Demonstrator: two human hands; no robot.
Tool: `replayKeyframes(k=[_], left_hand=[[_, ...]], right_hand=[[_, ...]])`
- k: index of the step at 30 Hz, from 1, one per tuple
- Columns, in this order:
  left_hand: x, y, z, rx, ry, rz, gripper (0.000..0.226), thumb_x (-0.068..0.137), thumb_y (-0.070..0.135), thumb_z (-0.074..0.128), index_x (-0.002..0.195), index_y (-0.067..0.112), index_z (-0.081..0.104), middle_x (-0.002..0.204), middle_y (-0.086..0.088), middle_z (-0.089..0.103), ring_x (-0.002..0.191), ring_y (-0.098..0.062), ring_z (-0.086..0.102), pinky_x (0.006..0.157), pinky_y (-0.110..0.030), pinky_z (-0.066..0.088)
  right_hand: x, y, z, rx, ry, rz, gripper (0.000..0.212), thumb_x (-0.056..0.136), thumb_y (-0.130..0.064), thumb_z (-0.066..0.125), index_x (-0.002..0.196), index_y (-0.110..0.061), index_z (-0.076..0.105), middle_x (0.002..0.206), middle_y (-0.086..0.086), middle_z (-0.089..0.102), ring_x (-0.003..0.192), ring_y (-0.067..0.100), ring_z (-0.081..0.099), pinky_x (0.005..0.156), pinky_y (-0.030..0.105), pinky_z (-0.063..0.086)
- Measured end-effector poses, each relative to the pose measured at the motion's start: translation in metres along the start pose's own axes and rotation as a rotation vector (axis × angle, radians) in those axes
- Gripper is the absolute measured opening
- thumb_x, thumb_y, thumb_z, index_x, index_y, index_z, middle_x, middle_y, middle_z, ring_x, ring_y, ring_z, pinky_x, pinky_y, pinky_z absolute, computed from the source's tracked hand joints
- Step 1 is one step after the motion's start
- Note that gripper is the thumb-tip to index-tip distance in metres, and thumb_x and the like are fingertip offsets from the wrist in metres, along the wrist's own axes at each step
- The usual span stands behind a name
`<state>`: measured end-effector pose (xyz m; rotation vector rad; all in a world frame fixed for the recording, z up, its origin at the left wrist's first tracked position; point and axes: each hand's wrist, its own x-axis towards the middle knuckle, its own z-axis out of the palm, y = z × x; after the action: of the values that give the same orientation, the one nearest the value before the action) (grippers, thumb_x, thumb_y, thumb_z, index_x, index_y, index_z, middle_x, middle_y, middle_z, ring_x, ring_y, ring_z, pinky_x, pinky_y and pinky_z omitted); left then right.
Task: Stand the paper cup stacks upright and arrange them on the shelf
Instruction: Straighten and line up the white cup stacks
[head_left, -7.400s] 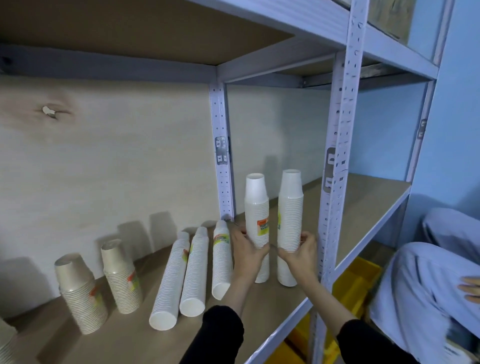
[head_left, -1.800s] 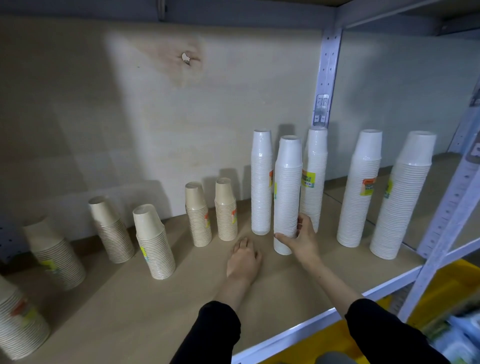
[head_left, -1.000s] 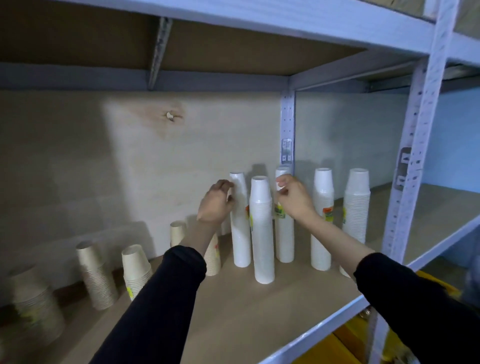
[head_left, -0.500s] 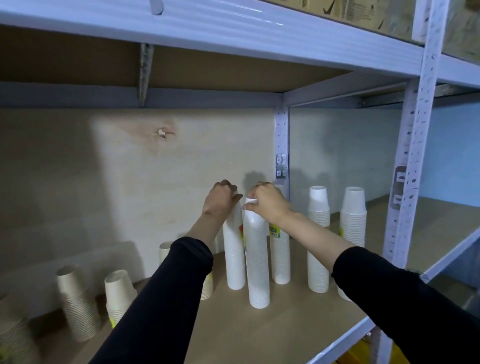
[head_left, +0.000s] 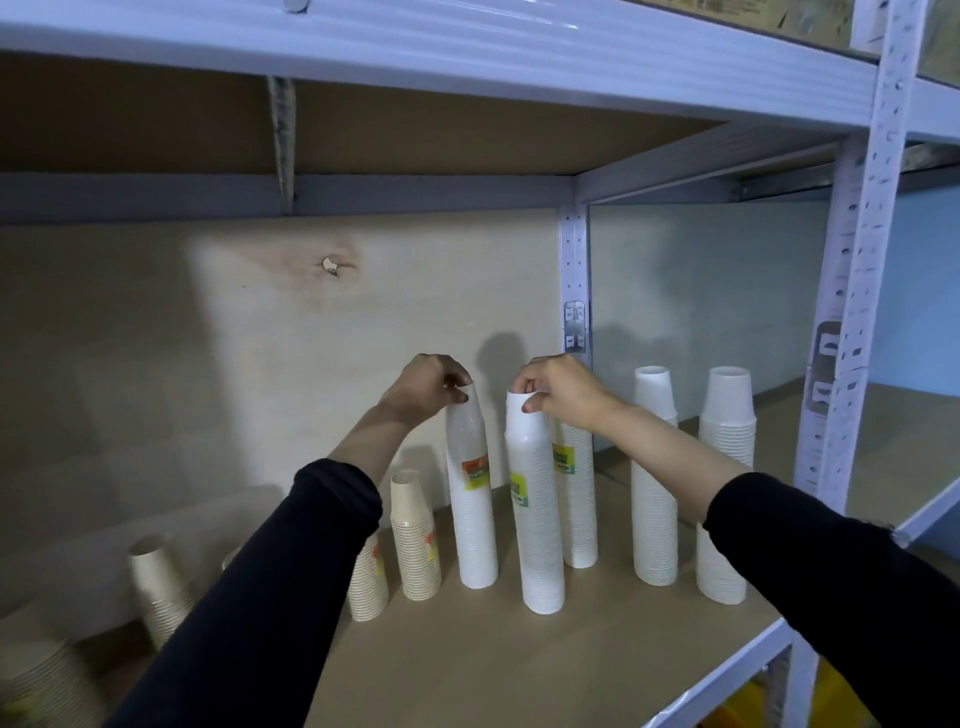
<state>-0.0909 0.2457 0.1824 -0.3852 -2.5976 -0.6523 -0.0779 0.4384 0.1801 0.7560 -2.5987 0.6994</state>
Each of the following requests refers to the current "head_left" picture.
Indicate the person's left forearm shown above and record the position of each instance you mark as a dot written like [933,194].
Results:
[262,600]

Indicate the person's left hand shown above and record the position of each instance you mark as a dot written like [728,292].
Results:
[420,386]

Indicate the white cup stack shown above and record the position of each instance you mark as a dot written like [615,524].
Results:
[727,405]
[471,517]
[654,540]
[579,510]
[534,525]

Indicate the white metal shelf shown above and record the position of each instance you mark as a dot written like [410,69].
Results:
[487,660]

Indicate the yellow plastic bin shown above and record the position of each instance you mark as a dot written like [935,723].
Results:
[750,701]
[836,697]

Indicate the person's right hand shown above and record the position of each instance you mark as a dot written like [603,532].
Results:
[570,390]

